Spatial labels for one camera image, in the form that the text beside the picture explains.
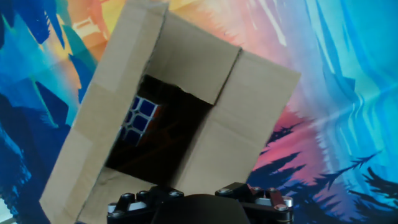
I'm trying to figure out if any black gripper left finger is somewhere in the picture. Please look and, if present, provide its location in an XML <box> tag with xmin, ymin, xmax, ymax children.
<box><xmin>107</xmin><ymin>185</ymin><xmax>185</xmax><ymax>224</ymax></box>

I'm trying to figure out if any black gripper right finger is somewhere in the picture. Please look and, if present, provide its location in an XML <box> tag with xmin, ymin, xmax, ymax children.
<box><xmin>214</xmin><ymin>182</ymin><xmax>294</xmax><ymax>224</ymax></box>

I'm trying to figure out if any brown cardboard box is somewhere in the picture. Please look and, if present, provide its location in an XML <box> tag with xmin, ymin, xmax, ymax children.
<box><xmin>39</xmin><ymin>0</ymin><xmax>302</xmax><ymax>224</ymax></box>

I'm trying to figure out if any blue white Rubik's cube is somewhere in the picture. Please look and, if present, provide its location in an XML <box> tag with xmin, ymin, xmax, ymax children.
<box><xmin>119</xmin><ymin>95</ymin><xmax>162</xmax><ymax>147</ymax></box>

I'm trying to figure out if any colourful sunset print tablecloth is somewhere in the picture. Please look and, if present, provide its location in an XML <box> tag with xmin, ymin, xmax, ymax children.
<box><xmin>0</xmin><ymin>0</ymin><xmax>398</xmax><ymax>224</ymax></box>

